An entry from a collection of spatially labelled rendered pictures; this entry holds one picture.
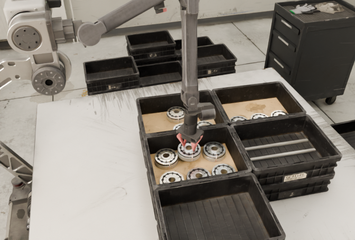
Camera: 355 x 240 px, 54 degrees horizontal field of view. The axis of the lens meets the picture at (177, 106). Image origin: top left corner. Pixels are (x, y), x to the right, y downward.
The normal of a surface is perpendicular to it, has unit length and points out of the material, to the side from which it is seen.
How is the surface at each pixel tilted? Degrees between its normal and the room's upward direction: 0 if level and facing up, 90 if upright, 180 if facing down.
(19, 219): 0
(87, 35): 71
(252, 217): 0
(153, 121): 0
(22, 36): 90
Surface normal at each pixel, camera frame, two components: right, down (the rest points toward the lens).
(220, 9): 0.28, 0.57
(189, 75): 0.21, 0.24
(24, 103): 0.00, -0.80
